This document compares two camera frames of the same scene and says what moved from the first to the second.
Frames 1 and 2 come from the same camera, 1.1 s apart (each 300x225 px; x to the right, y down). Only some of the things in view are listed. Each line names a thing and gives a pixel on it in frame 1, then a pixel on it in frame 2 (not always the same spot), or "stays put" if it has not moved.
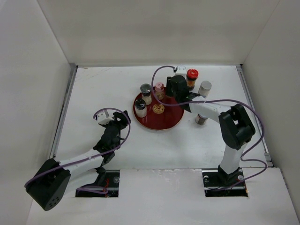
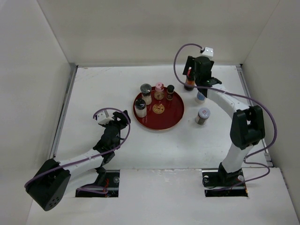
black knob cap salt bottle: x=140 y=108 stays put
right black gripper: x=169 y=86 → x=190 y=62
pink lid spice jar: x=159 y=91 stays put
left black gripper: x=123 y=122 stays put
